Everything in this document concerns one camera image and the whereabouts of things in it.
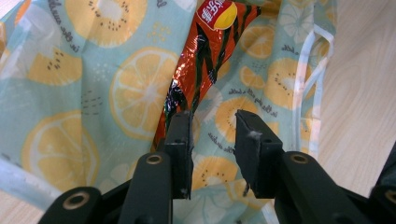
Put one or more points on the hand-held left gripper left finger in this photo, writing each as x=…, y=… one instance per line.
x=179, y=155

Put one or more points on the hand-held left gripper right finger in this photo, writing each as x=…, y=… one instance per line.
x=258, y=155

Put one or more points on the fruit print shopping bag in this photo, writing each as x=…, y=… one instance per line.
x=93, y=93

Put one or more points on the orange striped chips packet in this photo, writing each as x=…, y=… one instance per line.
x=211, y=49

